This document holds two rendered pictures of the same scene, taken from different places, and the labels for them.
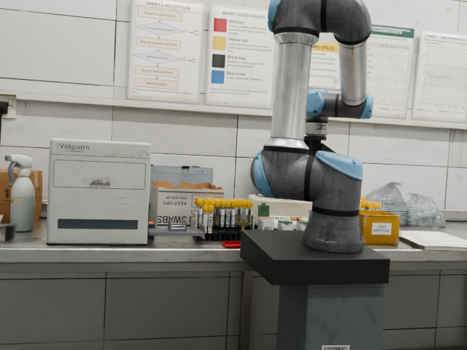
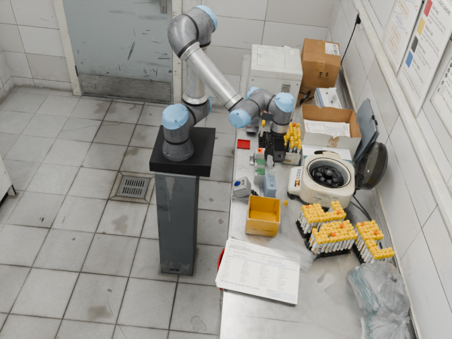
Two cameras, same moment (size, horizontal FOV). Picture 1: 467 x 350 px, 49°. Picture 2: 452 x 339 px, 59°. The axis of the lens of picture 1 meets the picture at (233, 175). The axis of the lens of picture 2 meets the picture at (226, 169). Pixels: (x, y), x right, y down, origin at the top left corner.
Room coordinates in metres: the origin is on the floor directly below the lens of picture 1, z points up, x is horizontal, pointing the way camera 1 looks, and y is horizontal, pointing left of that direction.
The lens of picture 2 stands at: (1.84, -1.59, 2.22)
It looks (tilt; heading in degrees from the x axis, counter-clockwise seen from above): 44 degrees down; 103
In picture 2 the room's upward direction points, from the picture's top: 6 degrees clockwise
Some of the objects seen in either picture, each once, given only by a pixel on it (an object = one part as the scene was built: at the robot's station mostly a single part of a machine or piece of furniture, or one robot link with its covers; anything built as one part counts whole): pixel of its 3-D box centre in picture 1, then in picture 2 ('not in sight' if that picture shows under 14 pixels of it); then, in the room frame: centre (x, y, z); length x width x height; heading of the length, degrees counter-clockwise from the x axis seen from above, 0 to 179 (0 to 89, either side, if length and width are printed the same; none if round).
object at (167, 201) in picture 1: (185, 203); (327, 131); (1.94, 0.18, 0.95); 0.29 x 0.25 x 0.15; 14
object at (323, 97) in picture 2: not in sight; (329, 98); (1.91, 0.52, 0.94); 0.22 x 0.12 x 0.13; 108
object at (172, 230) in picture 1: (169, 228); (253, 116); (1.54, 0.18, 0.92); 0.21 x 0.07 x 0.05; 104
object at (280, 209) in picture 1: (281, 212); (321, 180); (1.97, -0.19, 0.94); 0.30 x 0.24 x 0.12; 5
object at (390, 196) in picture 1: (383, 202); (383, 282); (2.25, -0.66, 0.97); 0.26 x 0.17 x 0.19; 120
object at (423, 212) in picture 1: (422, 208); (389, 335); (2.28, -0.85, 0.94); 0.20 x 0.17 x 0.14; 85
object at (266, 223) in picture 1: (265, 227); (259, 155); (1.65, -0.11, 0.92); 0.05 x 0.04 x 0.06; 16
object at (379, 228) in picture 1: (372, 226); (262, 216); (1.76, -0.49, 0.93); 0.13 x 0.13 x 0.10; 11
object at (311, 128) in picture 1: (316, 130); (279, 124); (1.73, -0.27, 1.25); 0.08 x 0.08 x 0.05
